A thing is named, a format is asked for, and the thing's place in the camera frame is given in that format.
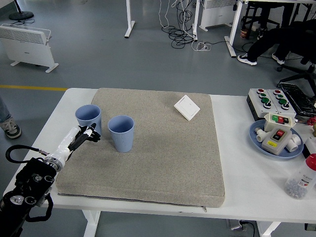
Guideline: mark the white panel heater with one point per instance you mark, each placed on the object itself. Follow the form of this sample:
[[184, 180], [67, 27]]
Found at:
[[27, 49], [217, 14]]

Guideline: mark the grey-brown cushion mat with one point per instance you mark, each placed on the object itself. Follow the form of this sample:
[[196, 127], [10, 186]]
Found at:
[[153, 153]]

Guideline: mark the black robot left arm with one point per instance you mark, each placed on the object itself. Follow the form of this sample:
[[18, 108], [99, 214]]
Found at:
[[32, 177]]

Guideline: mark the black fan stand base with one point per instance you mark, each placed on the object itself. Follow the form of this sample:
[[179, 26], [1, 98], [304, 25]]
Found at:
[[21, 16]]

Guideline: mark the white wall switch plate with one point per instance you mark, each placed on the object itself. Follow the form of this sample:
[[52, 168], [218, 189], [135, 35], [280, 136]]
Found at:
[[186, 107]]

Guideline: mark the seated person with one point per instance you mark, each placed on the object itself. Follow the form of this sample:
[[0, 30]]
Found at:
[[266, 42], [262, 32]]

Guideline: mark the red small object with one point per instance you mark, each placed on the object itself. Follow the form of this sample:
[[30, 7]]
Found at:
[[312, 121]]

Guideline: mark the white switch with green red buttons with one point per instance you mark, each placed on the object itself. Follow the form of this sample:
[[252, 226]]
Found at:
[[269, 124]]

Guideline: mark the brown can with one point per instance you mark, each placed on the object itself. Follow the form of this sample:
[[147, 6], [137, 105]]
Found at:
[[244, 34]]

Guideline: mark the white table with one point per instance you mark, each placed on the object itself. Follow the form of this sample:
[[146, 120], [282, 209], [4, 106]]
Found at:
[[247, 177]]

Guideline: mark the blue plate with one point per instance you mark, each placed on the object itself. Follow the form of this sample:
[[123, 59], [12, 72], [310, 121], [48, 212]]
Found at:
[[261, 149]]

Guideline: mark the grey power strip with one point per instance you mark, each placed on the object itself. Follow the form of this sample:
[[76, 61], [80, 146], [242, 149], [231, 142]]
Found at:
[[234, 224]]

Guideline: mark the white pipe fitting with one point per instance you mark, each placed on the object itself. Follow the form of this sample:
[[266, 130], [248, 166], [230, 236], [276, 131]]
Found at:
[[260, 138], [295, 144]]

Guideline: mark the black keyboard tray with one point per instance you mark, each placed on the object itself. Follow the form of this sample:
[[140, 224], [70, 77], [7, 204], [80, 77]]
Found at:
[[298, 98]]

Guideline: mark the clear jar with red lid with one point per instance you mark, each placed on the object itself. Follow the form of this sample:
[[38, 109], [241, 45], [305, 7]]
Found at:
[[301, 177]]

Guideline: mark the grey switch with yellow label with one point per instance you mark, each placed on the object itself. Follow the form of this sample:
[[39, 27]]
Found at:
[[276, 145]]

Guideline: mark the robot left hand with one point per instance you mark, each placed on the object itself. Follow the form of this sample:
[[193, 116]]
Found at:
[[64, 145]]

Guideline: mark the black office chair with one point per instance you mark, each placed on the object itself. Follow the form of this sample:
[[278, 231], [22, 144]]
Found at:
[[308, 74]]

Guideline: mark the blue ribbed plastic cup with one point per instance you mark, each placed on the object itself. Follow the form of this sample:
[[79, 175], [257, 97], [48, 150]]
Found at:
[[85, 113], [122, 140]]

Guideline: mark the white desk leg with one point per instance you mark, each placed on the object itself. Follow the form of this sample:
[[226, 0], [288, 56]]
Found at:
[[129, 24], [195, 24], [233, 29]]

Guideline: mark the white push-button control box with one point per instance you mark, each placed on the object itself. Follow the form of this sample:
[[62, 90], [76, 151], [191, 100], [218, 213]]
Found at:
[[289, 111], [256, 107]]

